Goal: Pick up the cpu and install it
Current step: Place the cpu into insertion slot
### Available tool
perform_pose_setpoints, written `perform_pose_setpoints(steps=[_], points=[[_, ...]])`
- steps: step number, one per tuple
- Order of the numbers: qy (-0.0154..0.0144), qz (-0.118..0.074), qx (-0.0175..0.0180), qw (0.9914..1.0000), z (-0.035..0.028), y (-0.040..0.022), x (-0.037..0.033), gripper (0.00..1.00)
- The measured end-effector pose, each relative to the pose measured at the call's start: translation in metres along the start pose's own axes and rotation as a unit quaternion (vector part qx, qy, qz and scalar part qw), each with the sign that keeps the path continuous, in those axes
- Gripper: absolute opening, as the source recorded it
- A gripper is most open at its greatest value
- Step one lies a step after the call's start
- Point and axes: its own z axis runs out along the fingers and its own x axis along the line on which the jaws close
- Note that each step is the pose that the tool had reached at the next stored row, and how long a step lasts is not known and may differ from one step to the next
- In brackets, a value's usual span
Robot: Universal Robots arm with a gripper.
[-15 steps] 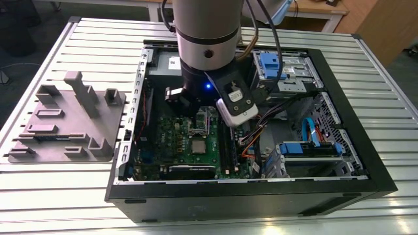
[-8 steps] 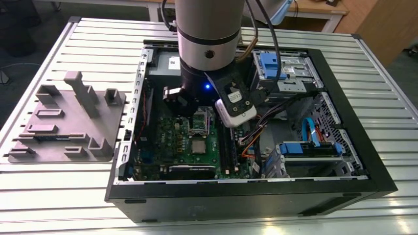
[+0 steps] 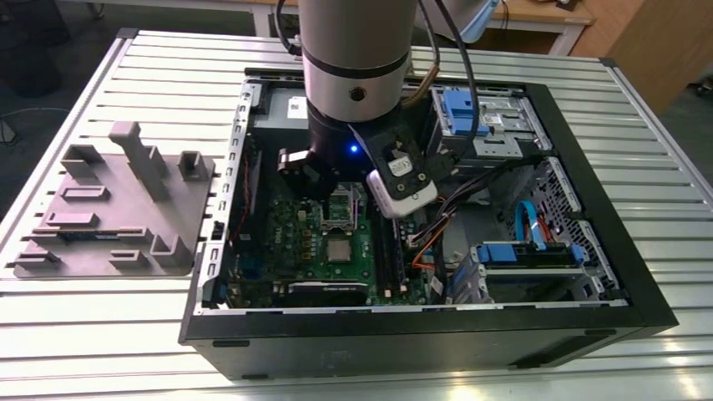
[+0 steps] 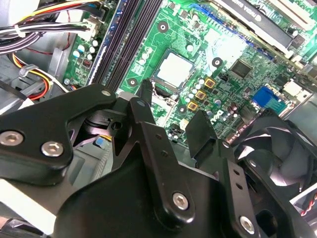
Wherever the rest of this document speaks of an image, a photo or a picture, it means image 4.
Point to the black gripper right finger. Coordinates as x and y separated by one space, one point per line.
237 193

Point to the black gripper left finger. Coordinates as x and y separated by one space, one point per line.
37 119

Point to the silver CPU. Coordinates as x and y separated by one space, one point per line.
174 68

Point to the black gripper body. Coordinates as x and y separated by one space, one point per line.
119 205

